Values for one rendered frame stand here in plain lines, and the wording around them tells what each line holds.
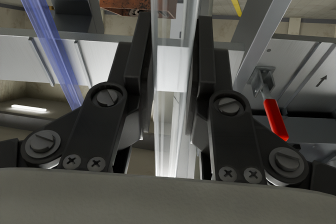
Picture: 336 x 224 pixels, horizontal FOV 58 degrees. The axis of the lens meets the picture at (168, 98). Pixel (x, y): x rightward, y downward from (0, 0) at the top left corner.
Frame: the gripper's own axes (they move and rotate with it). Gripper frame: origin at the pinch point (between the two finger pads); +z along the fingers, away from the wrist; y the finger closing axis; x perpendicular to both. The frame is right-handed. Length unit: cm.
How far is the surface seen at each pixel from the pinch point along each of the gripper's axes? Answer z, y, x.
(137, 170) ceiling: 280, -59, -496
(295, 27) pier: 756, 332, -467
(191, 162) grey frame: 26, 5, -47
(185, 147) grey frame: 28, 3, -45
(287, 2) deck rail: 20.3, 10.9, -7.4
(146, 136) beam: 391, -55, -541
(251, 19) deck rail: 23.5, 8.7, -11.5
